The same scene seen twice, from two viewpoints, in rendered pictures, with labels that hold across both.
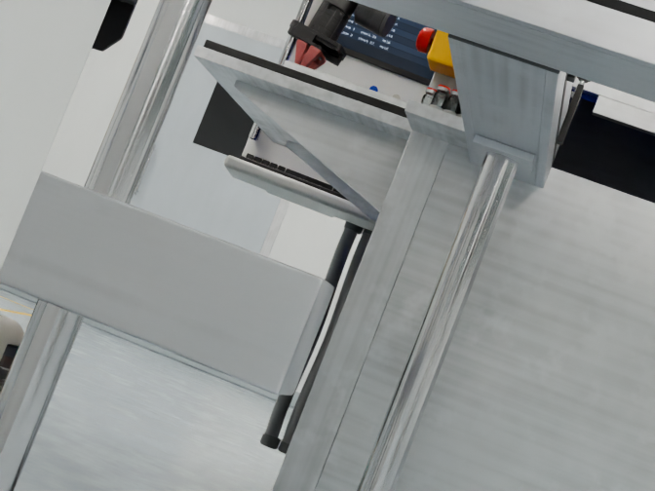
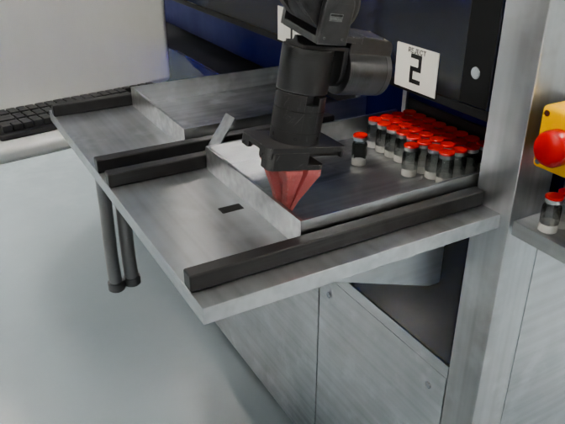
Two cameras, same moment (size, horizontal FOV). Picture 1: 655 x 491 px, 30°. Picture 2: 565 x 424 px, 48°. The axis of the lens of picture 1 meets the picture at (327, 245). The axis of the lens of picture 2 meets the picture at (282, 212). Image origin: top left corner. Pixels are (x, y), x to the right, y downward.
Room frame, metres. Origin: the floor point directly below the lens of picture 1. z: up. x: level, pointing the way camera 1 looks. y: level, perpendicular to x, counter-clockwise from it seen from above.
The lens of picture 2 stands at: (1.63, 0.60, 1.24)
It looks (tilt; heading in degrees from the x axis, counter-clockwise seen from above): 27 degrees down; 320
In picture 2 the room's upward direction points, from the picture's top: straight up
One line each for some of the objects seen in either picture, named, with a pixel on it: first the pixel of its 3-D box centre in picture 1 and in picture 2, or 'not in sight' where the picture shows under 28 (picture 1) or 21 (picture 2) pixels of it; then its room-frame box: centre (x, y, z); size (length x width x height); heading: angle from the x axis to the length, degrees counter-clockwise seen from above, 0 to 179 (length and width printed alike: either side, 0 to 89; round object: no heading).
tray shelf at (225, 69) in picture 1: (352, 139); (256, 153); (2.36, 0.03, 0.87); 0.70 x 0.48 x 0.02; 169
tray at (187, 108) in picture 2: not in sight; (245, 101); (2.52, -0.07, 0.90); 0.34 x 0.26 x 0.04; 79
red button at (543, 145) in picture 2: (429, 41); (557, 147); (1.92, -0.03, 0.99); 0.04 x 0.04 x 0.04; 79
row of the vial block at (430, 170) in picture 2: not in sight; (407, 148); (2.17, -0.09, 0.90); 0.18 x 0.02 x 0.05; 169
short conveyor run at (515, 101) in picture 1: (525, 73); not in sight; (1.61, -0.16, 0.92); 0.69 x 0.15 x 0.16; 169
